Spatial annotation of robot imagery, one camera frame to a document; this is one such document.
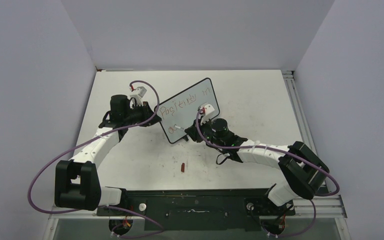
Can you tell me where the aluminium frame rail right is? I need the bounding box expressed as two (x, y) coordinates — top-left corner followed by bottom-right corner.
(281, 70), (318, 155)

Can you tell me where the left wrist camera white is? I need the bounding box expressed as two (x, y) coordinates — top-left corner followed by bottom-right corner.
(129, 86), (147, 106)

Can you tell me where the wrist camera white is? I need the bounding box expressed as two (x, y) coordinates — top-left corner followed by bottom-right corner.
(129, 86), (147, 106)
(198, 103), (216, 122)

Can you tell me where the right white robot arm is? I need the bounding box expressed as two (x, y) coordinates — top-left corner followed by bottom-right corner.
(184, 118), (329, 214)

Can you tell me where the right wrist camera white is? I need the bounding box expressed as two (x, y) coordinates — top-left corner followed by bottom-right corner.
(198, 103), (216, 122)

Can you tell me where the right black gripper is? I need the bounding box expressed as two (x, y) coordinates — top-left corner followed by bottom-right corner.
(186, 115), (225, 148)

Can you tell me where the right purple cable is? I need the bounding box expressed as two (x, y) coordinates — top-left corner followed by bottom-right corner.
(195, 110), (341, 198)

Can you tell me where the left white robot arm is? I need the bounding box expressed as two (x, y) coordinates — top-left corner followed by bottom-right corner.
(54, 94), (162, 216)

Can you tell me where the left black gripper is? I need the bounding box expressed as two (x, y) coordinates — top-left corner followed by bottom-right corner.
(123, 101), (161, 127)

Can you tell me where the small black-framed whiteboard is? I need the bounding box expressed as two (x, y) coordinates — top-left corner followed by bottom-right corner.
(154, 77), (221, 144)

